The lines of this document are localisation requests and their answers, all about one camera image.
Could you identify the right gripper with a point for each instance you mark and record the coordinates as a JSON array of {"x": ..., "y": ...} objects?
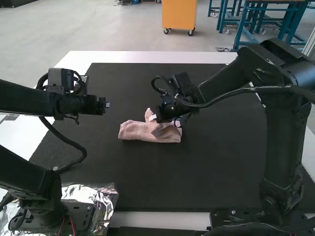
[{"x": 169, "y": 108}]

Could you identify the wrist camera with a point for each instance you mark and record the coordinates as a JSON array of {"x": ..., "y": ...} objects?
[
  {"x": 60, "y": 78},
  {"x": 183, "y": 81}
]

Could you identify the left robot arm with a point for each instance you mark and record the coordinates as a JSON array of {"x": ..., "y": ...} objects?
[{"x": 24, "y": 98}]

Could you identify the silver foil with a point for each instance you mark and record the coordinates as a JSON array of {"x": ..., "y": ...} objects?
[
  {"x": 103, "y": 201},
  {"x": 6, "y": 218}
]

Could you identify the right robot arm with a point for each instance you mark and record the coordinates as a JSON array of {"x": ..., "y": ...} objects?
[{"x": 280, "y": 118}]

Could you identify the black mat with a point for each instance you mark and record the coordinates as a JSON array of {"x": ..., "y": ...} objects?
[{"x": 172, "y": 167}]

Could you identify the dark base panel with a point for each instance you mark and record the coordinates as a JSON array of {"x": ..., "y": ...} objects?
[
  {"x": 160, "y": 232},
  {"x": 221, "y": 217}
]

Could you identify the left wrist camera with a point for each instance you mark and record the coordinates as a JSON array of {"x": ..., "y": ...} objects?
[{"x": 60, "y": 78}]

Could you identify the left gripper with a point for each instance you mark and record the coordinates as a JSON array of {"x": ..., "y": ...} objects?
[{"x": 83, "y": 104}]

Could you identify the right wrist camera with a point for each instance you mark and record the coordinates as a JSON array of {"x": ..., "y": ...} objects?
[{"x": 183, "y": 81}]

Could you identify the pale towel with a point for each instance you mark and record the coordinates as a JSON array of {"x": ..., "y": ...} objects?
[{"x": 137, "y": 131}]

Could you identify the blue metal frame cart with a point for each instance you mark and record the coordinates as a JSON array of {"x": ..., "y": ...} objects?
[{"x": 270, "y": 14}]

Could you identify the orange wheeled cabinet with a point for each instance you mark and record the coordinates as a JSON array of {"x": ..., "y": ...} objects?
[{"x": 178, "y": 12}]

